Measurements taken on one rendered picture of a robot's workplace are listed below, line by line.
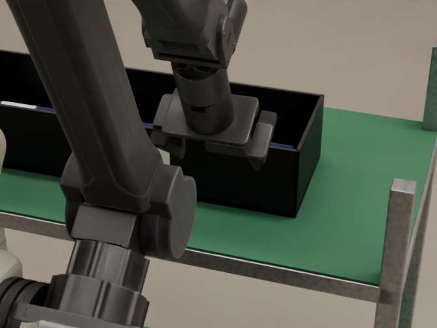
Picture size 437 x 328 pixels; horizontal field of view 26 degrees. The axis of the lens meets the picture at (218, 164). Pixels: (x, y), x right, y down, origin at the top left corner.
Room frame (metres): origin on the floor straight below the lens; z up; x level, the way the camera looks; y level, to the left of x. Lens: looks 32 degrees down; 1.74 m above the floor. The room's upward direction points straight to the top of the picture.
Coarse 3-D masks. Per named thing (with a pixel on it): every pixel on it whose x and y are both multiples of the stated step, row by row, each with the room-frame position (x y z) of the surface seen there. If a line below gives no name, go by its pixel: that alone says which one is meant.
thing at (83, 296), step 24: (72, 264) 0.64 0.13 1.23; (96, 264) 0.63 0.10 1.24; (120, 264) 0.63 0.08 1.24; (144, 264) 0.65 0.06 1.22; (72, 288) 0.61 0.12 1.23; (96, 288) 0.61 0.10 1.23; (120, 288) 0.61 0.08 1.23; (24, 312) 0.60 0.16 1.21; (48, 312) 0.59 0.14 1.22; (72, 312) 0.59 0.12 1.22; (96, 312) 0.59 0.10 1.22; (120, 312) 0.60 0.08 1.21; (144, 312) 0.63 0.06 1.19
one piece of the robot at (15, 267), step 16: (0, 256) 0.66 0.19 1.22; (0, 272) 0.64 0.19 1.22; (16, 272) 0.65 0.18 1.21; (0, 288) 0.62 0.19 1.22; (16, 288) 0.62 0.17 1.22; (32, 288) 0.62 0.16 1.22; (48, 288) 0.64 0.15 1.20; (0, 304) 0.61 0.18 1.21; (32, 304) 0.61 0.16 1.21; (0, 320) 0.59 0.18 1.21
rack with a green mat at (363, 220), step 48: (432, 48) 1.35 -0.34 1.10; (432, 96) 1.34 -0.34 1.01; (336, 144) 1.30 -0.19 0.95; (384, 144) 1.30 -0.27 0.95; (432, 144) 1.30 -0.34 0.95; (0, 192) 1.16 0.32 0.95; (48, 192) 1.16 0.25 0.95; (336, 192) 1.16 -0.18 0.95; (384, 192) 1.16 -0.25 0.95; (0, 240) 1.61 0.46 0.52; (192, 240) 1.04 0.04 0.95; (240, 240) 1.04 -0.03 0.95; (288, 240) 1.04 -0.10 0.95; (336, 240) 1.04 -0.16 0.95; (384, 240) 0.95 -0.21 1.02; (336, 288) 0.96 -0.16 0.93; (384, 288) 0.94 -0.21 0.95
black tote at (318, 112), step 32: (0, 64) 1.41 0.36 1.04; (32, 64) 1.39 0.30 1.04; (0, 96) 1.41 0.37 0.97; (32, 96) 1.40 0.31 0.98; (160, 96) 1.33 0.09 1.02; (256, 96) 1.28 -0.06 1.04; (288, 96) 1.27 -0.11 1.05; (320, 96) 1.25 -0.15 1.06; (0, 128) 1.23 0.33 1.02; (32, 128) 1.21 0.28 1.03; (288, 128) 1.27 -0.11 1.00; (320, 128) 1.24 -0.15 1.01; (32, 160) 1.21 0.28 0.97; (64, 160) 1.20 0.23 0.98; (192, 160) 1.14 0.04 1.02; (224, 160) 1.13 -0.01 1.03; (288, 160) 1.10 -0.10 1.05; (224, 192) 1.13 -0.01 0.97; (256, 192) 1.11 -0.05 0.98; (288, 192) 1.10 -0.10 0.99
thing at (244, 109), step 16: (176, 96) 0.98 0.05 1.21; (224, 96) 0.91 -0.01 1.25; (240, 96) 0.97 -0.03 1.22; (176, 112) 0.96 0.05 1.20; (192, 112) 0.91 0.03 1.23; (208, 112) 0.90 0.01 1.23; (224, 112) 0.92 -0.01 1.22; (240, 112) 0.95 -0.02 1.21; (256, 112) 0.95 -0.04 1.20; (176, 128) 0.94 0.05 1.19; (192, 128) 0.93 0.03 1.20; (208, 128) 0.92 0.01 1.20; (224, 128) 0.93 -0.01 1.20; (240, 128) 0.93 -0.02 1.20; (240, 144) 0.91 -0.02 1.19
